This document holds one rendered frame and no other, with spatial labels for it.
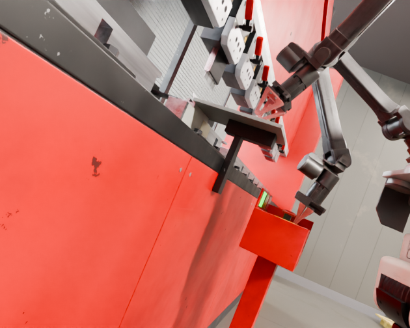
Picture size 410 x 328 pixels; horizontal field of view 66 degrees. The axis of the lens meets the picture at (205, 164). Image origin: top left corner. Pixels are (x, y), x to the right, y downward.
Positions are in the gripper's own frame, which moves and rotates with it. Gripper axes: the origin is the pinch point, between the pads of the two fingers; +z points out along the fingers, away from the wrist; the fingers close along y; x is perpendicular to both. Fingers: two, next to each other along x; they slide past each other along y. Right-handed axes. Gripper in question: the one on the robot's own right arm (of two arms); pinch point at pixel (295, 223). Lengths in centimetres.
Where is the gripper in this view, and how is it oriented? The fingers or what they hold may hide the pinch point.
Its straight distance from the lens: 107.6
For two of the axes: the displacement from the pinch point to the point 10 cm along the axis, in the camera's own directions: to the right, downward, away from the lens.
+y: -7.4, -5.6, 3.8
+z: -5.9, 8.1, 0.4
